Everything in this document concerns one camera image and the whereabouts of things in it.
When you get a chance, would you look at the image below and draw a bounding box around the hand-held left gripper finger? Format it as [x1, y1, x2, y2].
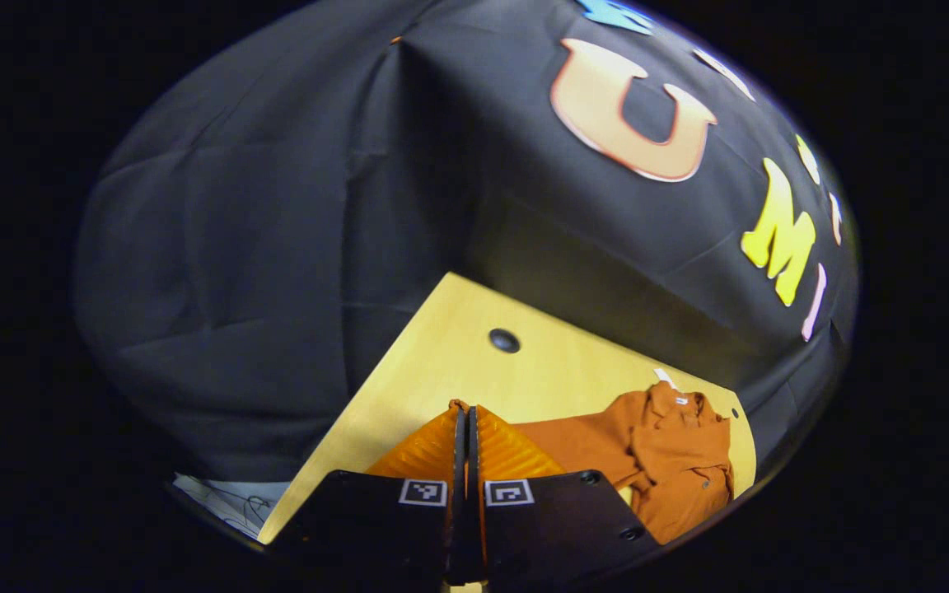
[276, 404, 468, 586]
[469, 404, 661, 588]

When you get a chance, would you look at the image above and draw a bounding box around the rust orange knit shirt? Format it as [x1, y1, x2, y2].
[448, 379, 736, 545]

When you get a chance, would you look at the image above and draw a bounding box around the black backdrop cloth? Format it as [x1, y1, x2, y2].
[73, 0, 861, 487]

